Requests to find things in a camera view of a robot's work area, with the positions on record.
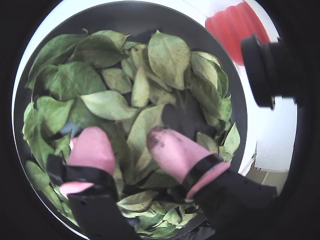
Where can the dark grey round bowl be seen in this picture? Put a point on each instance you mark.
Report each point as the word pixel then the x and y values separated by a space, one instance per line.
pixel 150 17

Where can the green leaf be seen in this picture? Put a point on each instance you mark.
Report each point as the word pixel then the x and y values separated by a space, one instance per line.
pixel 52 112
pixel 53 50
pixel 137 200
pixel 205 72
pixel 231 142
pixel 70 80
pixel 107 105
pixel 100 50
pixel 140 90
pixel 142 132
pixel 167 57
pixel 116 80

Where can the orange ribbed cup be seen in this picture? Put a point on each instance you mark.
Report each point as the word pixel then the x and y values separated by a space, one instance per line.
pixel 232 27

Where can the pink-tipped black gripper finger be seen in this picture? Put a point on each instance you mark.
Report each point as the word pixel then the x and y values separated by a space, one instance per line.
pixel 92 150
pixel 175 152

